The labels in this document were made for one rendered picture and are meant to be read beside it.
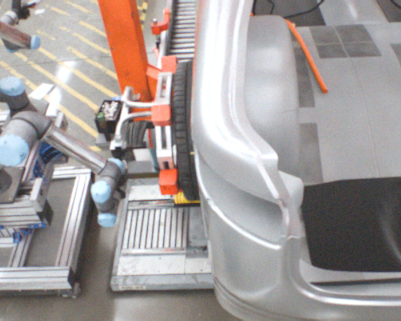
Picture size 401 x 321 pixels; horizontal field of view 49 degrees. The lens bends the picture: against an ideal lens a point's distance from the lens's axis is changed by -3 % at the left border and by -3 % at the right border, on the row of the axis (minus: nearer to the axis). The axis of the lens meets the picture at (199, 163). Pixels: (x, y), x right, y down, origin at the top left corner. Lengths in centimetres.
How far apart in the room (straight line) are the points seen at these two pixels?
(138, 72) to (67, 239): 102
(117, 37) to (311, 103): 105
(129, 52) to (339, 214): 138
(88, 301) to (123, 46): 142
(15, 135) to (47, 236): 118
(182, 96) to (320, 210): 71
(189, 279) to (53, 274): 74
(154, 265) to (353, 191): 128
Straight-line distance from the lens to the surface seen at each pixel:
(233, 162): 97
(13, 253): 278
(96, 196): 179
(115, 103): 291
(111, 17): 239
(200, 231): 255
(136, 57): 249
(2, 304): 291
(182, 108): 186
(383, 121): 206
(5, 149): 171
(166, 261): 264
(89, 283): 277
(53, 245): 274
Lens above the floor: 229
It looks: 46 degrees down
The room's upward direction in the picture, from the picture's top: 8 degrees counter-clockwise
